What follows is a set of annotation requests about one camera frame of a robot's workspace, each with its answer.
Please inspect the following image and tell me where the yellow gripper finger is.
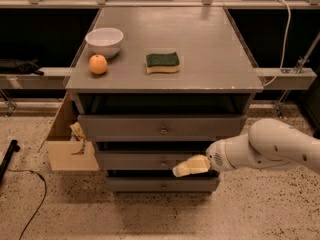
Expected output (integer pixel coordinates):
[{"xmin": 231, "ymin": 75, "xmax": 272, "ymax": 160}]
[{"xmin": 172, "ymin": 155, "xmax": 211, "ymax": 177}]

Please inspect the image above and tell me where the grey drawer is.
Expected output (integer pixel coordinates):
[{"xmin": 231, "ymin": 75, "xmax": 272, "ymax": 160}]
[
  {"xmin": 107, "ymin": 177, "xmax": 220, "ymax": 193},
  {"xmin": 78, "ymin": 115, "xmax": 246, "ymax": 142},
  {"xmin": 95, "ymin": 152, "xmax": 194, "ymax": 170}
]

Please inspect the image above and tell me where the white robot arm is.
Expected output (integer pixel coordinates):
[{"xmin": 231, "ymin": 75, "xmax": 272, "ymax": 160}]
[{"xmin": 173, "ymin": 119, "xmax": 320, "ymax": 177}]

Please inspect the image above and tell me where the grey bottom drawer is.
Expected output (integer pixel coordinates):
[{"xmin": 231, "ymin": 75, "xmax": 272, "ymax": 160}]
[{"xmin": 107, "ymin": 177, "xmax": 220, "ymax": 193}]

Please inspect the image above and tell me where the grey drawer cabinet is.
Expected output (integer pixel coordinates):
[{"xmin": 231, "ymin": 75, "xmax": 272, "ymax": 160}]
[{"xmin": 66, "ymin": 7, "xmax": 262, "ymax": 178}]

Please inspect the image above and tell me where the grey top drawer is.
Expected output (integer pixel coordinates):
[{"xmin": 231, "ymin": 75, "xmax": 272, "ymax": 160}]
[{"xmin": 78, "ymin": 115, "xmax": 246, "ymax": 142}]

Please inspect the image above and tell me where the green yellow sponge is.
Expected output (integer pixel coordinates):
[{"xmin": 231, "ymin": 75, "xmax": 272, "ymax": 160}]
[{"xmin": 146, "ymin": 52, "xmax": 180, "ymax": 74}]

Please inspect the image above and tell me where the crumpled yellow paper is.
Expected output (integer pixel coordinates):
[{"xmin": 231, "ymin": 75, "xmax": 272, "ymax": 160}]
[{"xmin": 70, "ymin": 122, "xmax": 86, "ymax": 155}]

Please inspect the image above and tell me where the cardboard box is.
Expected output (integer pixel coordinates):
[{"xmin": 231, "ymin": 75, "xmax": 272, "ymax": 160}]
[{"xmin": 45, "ymin": 94, "xmax": 99, "ymax": 171}]

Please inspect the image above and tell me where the orange fruit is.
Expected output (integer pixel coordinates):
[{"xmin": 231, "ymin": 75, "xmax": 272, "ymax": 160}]
[{"xmin": 89, "ymin": 55, "xmax": 108, "ymax": 75}]

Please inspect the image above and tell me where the white bowl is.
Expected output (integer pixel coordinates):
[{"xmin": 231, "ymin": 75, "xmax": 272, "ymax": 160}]
[{"xmin": 85, "ymin": 27, "xmax": 124, "ymax": 58}]

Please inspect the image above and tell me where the black pole base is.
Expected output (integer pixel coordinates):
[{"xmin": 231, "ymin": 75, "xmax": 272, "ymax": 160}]
[{"xmin": 0, "ymin": 139, "xmax": 20, "ymax": 183}]

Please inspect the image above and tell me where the black cloth on shelf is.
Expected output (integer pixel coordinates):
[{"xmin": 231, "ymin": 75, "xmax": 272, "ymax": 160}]
[{"xmin": 0, "ymin": 59, "xmax": 44, "ymax": 76}]

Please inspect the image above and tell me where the black floor cable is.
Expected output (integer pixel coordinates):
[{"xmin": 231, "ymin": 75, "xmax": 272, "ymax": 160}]
[{"xmin": 5, "ymin": 168, "xmax": 48, "ymax": 240}]

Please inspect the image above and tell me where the white cable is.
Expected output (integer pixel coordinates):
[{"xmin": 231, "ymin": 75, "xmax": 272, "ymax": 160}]
[{"xmin": 261, "ymin": 0, "xmax": 292, "ymax": 88}]

